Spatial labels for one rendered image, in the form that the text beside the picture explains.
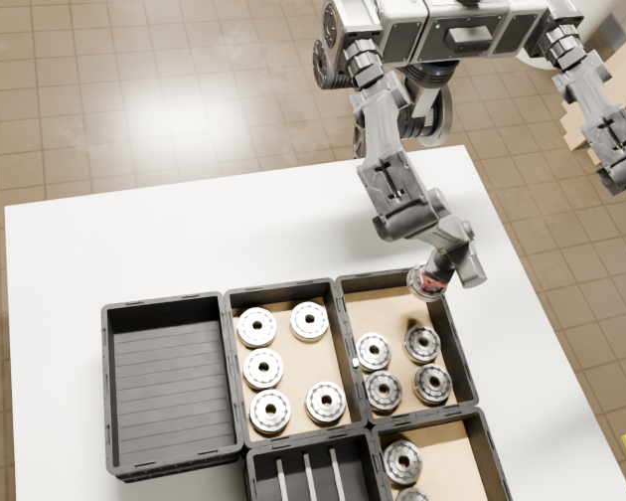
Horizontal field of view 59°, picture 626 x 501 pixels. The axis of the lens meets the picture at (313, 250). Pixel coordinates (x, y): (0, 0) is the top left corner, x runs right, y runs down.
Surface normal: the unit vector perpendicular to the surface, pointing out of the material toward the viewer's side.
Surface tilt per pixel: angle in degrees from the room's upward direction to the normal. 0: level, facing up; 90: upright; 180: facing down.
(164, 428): 0
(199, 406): 0
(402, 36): 90
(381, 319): 0
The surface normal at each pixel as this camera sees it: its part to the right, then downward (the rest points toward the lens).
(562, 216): 0.15, -0.47
